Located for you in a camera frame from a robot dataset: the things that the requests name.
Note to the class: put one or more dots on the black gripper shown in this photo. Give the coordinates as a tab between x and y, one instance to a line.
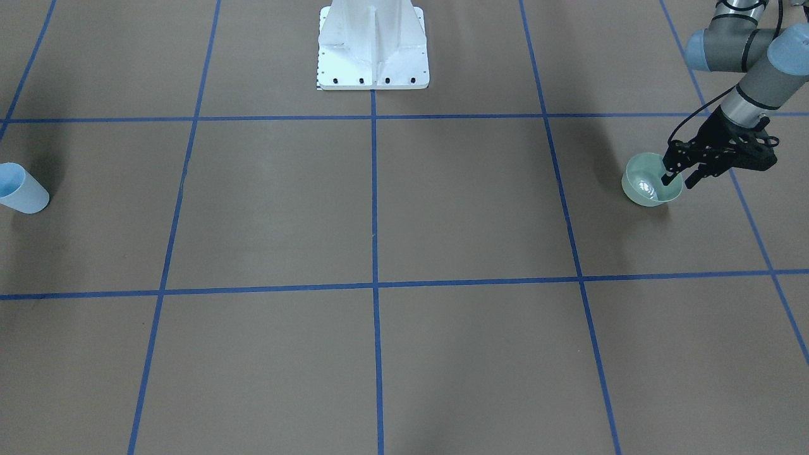
718	132

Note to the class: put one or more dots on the light green bowl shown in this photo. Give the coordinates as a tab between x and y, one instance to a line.
644	183

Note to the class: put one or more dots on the light blue plastic cup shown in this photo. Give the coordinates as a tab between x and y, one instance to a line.
20	191

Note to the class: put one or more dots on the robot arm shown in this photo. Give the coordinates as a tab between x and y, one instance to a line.
773	64

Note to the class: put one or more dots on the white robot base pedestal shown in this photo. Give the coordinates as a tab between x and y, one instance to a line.
372	45

